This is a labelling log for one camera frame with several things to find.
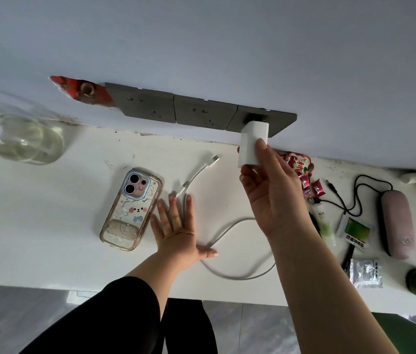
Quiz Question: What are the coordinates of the black cable with plug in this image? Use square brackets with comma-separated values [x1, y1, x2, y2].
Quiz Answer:
[325, 175, 394, 218]

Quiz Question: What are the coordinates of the white charger adapter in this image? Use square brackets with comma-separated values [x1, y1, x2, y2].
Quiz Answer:
[238, 121, 270, 168]

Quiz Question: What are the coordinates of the silver foil packet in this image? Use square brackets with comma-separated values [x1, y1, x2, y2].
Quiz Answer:
[348, 258, 384, 289]

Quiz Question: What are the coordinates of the pale green tube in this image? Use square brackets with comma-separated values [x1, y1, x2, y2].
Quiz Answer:
[316, 207, 336, 247]

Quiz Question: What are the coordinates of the grey wall socket panel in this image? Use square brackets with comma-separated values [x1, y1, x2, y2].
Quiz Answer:
[226, 104, 298, 138]
[173, 95, 239, 130]
[105, 83, 177, 124]

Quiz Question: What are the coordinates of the clear glass jar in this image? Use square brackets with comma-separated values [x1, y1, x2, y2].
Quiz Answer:
[0, 113, 65, 166]

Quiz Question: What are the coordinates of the person's right hand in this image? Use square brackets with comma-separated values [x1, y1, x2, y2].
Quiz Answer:
[237, 138, 321, 241]

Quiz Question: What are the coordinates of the person's left hand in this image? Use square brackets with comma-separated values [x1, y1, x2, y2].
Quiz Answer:
[150, 193, 219, 269]

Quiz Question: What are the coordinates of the person's black trouser leg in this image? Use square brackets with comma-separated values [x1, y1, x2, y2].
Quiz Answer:
[163, 298, 218, 354]

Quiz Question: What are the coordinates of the red decorated snack packet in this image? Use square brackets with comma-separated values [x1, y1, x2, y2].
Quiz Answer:
[283, 152, 315, 177]

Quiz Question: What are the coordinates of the red torn wall sticker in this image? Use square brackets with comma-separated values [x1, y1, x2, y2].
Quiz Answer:
[49, 75, 116, 108]

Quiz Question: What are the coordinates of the phone in clear cartoon case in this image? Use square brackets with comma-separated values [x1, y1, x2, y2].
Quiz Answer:
[99, 168, 163, 252]

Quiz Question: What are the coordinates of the green chair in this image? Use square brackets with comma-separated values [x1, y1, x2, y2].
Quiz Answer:
[372, 312, 416, 354]

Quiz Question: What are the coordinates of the person's right forearm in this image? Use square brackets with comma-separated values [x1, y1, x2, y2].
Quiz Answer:
[266, 223, 401, 354]

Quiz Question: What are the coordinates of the black pen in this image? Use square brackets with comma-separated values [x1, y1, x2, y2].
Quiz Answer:
[341, 244, 357, 274]

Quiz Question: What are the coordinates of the pink glasses case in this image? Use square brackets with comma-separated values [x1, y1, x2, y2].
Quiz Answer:
[379, 190, 416, 261]

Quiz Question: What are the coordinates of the person's black sleeve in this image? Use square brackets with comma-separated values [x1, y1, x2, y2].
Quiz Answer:
[19, 276, 161, 354]

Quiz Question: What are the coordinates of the small black object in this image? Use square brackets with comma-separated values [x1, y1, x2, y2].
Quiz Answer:
[308, 212, 322, 238]

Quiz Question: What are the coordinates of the white charging cable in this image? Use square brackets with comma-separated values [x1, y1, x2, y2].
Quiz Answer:
[171, 154, 277, 281]

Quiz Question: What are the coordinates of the green and white packet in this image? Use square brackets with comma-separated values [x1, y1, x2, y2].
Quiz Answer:
[342, 217, 373, 252]

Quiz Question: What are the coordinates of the person's left forearm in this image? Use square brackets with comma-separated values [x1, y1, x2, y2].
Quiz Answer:
[125, 251, 202, 322]

